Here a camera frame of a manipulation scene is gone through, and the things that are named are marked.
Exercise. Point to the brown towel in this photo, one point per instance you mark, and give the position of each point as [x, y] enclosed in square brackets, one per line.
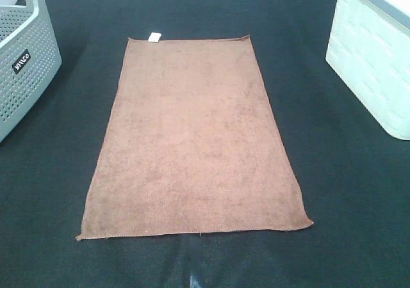
[191, 147]

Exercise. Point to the white plastic storage bin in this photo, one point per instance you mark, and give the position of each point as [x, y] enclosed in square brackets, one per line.
[369, 49]

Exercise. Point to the grey perforated plastic basket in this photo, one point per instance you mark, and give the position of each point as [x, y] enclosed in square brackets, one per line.
[30, 58]

